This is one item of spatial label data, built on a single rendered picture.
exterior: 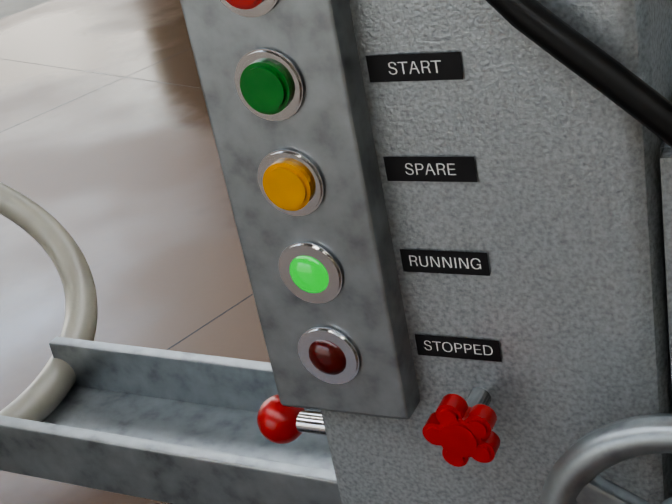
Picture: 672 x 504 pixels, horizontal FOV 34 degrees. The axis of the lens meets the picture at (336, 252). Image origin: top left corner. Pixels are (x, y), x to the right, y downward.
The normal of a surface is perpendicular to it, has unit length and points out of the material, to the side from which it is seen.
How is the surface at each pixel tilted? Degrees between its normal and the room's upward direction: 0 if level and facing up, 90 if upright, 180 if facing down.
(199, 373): 90
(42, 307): 0
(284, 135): 90
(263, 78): 90
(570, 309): 90
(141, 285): 0
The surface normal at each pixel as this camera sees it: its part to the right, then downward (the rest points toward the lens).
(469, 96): -0.40, 0.48
